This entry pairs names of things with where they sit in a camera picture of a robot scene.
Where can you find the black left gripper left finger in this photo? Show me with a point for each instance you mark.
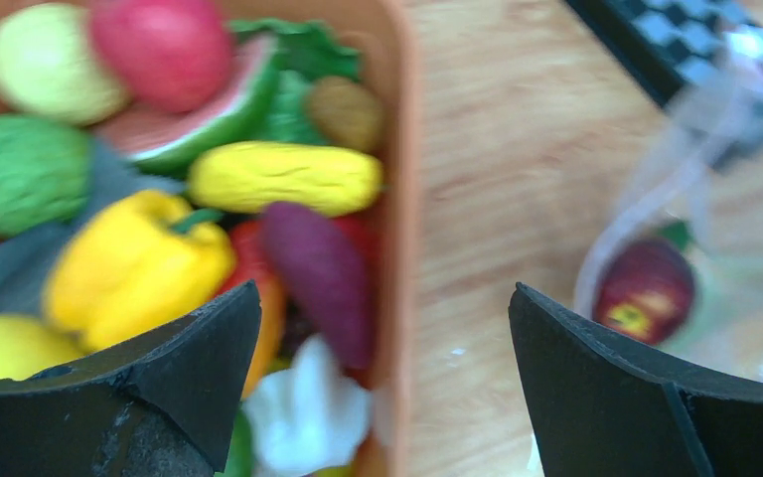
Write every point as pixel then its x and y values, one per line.
pixel 164 401

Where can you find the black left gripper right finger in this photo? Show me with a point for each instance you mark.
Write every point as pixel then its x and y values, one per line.
pixel 602 404

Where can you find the dark red apple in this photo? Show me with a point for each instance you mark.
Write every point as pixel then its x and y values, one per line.
pixel 647 293

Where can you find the yellow bell pepper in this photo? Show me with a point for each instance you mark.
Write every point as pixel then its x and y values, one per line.
pixel 138 264

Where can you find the clear zip top bag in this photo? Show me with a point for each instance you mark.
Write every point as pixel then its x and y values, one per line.
pixel 714 219

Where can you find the green mango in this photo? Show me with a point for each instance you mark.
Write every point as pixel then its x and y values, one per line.
pixel 240 461

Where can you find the white garlic bulb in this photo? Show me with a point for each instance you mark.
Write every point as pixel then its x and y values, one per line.
pixel 308 417

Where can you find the yellow pear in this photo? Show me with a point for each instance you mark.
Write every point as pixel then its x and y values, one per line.
pixel 28 346

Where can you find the purple sweet potato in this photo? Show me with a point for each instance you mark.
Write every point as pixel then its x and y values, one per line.
pixel 325 274

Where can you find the yellow corn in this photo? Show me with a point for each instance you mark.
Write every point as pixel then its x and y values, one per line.
pixel 247 176

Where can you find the watermelon slice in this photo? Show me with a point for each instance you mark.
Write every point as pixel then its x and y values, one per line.
pixel 163 143

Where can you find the green lime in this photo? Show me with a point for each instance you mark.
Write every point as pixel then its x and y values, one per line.
pixel 45 172

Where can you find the brown kiwi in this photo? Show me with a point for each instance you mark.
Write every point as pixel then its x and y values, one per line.
pixel 346 113

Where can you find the black white checkerboard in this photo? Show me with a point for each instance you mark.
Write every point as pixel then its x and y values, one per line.
pixel 668 47

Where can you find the yellow lemon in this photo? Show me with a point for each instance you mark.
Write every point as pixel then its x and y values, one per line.
pixel 48 66

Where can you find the green lettuce leaf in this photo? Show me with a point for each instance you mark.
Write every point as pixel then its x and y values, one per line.
pixel 310 51

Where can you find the orange plastic basket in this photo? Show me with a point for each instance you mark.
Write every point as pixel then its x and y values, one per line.
pixel 380 31

